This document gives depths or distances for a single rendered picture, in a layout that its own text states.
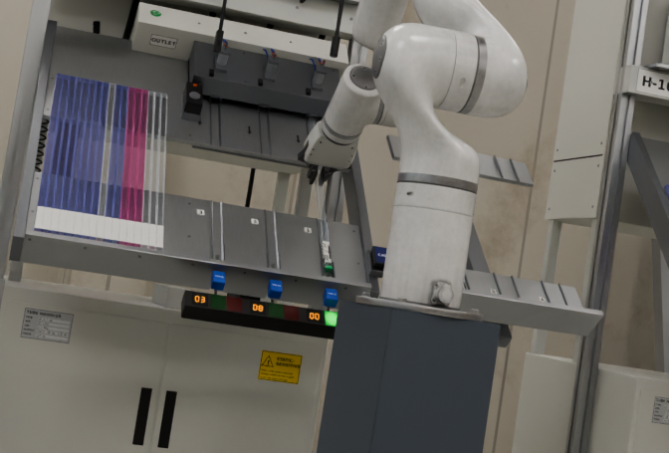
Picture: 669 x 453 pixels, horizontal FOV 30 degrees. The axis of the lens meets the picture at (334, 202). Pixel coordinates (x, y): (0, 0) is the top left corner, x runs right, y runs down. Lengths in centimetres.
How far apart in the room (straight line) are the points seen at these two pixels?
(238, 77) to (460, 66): 101
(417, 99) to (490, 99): 12
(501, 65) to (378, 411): 53
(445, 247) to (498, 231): 411
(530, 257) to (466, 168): 419
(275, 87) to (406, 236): 102
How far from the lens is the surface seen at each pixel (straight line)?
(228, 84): 275
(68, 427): 267
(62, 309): 265
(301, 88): 280
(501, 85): 186
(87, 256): 234
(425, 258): 180
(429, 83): 182
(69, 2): 302
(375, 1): 235
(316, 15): 294
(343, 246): 252
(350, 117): 245
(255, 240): 246
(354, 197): 264
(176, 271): 236
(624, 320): 634
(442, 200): 181
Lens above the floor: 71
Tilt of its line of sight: 4 degrees up
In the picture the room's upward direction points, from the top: 9 degrees clockwise
